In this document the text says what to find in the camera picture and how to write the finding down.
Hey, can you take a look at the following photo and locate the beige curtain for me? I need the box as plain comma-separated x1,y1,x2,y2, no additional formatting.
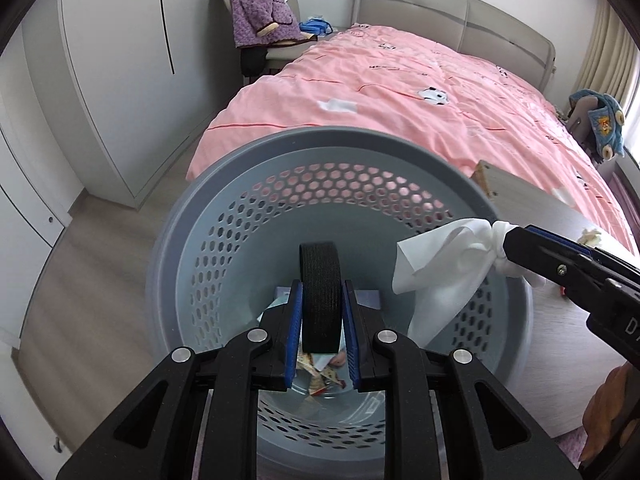
570,0,640,111

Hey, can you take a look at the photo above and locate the blue plush garment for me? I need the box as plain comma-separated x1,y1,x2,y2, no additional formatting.
570,89,626,158

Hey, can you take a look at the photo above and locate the bed with pink duvet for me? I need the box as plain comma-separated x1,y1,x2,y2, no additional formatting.
186,22,638,256

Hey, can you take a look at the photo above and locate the blue bag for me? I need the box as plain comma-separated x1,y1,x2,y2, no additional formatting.
299,16,333,36

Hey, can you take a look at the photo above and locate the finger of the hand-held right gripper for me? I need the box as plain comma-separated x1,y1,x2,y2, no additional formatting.
522,226,640,287
502,227,607,317

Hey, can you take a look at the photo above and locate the grey chair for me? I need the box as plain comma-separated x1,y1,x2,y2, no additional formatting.
565,97,601,151

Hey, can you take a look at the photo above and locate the beige chair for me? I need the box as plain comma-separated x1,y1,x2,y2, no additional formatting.
214,0,321,86

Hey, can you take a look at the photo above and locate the purple rug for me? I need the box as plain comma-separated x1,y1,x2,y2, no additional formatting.
542,430,588,476

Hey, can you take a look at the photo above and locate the grey padded bed headboard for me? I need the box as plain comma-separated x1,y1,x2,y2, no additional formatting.
350,0,557,93

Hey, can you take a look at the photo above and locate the white knotted wipe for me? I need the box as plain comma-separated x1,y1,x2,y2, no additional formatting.
391,217,548,348

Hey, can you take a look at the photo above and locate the purple fleece robe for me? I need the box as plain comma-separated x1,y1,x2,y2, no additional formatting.
215,0,317,50

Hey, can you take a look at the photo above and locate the person's right hand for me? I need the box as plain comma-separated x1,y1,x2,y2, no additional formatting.
581,364,637,467

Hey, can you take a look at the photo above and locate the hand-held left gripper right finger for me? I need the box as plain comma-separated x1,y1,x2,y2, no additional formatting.
341,280,583,480

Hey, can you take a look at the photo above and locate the grey perforated plastic basket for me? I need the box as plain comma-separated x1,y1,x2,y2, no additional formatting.
145,127,536,480

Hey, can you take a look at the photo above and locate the white cabinet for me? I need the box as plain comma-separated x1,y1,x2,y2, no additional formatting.
0,125,68,351

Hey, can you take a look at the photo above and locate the red patterned snack bag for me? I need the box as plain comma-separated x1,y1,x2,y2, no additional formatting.
297,350,346,397

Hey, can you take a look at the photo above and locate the black elastic band roll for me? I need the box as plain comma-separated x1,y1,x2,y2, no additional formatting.
299,242,343,353

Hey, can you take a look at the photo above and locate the white wardrobe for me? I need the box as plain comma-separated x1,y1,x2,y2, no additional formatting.
0,0,241,211

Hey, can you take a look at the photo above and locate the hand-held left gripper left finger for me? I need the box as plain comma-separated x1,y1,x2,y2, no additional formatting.
55,280,306,480

